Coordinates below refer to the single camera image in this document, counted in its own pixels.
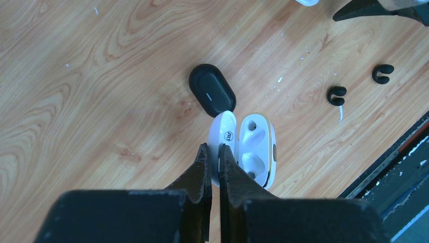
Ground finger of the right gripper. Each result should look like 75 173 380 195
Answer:
332 0 428 26

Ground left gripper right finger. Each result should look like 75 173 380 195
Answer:
219 145 390 242

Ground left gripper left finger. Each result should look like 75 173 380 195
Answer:
35 143 212 242

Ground white earbud charging case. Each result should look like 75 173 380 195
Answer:
207 111 277 189

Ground white earbud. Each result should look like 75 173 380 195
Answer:
295 0 319 7

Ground black earbud charging case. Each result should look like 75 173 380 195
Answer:
188 63 237 117

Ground black clip earbud right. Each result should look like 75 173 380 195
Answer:
371 64 394 85

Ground black clip earbud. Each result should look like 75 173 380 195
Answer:
371 64 394 85
327 86 347 106

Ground black clip earbud left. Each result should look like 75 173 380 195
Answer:
327 86 347 106

